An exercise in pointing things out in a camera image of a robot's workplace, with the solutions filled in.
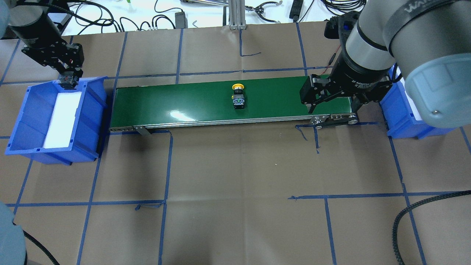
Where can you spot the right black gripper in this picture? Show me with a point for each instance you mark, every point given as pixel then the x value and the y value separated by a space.
pixel 356 78

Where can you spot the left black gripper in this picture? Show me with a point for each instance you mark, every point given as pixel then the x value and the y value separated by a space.
pixel 41 32

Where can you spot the yellow push button switch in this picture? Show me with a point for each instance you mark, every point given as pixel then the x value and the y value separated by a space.
pixel 238 98

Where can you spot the red push button switch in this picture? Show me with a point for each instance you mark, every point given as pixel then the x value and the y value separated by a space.
pixel 68 81

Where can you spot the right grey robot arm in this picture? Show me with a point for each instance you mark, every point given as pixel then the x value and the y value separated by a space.
pixel 428 40

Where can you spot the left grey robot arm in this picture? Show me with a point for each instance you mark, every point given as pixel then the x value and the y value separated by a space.
pixel 24 12

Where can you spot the left blue plastic bin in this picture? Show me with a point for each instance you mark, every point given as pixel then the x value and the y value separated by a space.
pixel 32 123

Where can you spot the blue plastic bin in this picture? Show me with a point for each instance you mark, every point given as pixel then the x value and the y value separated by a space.
pixel 32 123
pixel 402 117

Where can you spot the white foam pad left bin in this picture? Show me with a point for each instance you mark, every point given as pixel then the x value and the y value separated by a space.
pixel 62 121

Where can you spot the white foam pad bin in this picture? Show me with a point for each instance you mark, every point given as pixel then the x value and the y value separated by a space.
pixel 413 107
pixel 62 121

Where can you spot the right blue plastic bin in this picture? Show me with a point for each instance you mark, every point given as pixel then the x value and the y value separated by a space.
pixel 402 117

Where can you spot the white foam pad right bin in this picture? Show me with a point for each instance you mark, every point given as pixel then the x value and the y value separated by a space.
pixel 413 107

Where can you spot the black power adapter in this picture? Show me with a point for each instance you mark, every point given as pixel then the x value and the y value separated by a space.
pixel 180 20

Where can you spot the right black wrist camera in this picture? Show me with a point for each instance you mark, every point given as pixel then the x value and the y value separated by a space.
pixel 339 27

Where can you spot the aluminium extrusion post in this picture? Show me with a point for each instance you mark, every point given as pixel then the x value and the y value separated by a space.
pixel 237 19

